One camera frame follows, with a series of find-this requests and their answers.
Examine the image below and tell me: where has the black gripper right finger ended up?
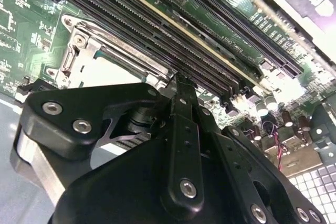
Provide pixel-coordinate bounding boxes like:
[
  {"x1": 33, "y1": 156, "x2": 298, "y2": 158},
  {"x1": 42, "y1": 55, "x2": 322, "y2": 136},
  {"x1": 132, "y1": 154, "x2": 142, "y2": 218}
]
[{"x1": 186, "y1": 76, "x2": 328, "y2": 224}]

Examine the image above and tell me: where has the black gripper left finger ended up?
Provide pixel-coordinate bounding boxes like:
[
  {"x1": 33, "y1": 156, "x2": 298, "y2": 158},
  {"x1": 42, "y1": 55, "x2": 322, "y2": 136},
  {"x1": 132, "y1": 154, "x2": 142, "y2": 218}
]
[{"x1": 20, "y1": 73, "x2": 207, "y2": 219}]

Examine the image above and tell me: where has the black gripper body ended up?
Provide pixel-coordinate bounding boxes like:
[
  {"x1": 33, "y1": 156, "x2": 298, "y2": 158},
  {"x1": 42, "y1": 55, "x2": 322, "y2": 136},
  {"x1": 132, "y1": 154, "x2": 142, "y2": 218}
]
[{"x1": 48, "y1": 137, "x2": 244, "y2": 224}]

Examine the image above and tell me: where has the metal wire locking lever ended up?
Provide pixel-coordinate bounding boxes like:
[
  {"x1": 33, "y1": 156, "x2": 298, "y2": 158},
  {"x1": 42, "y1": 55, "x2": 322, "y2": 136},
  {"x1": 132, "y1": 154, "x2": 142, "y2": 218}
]
[{"x1": 76, "y1": 22, "x2": 184, "y2": 78}]

